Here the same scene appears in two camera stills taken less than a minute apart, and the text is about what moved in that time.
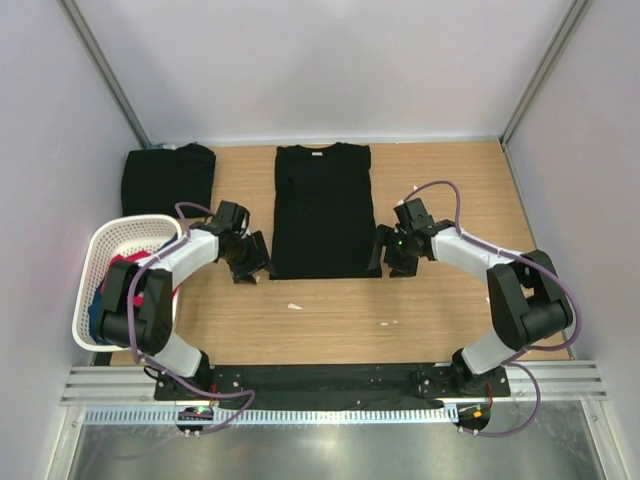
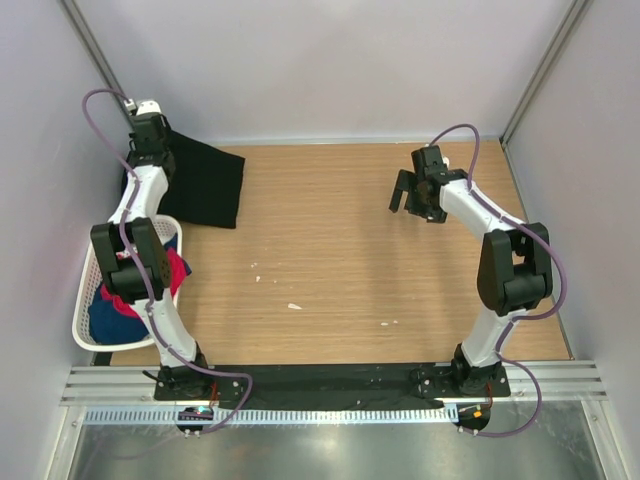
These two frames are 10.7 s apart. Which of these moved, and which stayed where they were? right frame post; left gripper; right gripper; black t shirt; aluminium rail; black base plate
Moved: right gripper; left gripper; black t shirt
Stayed: right frame post; black base plate; aluminium rail
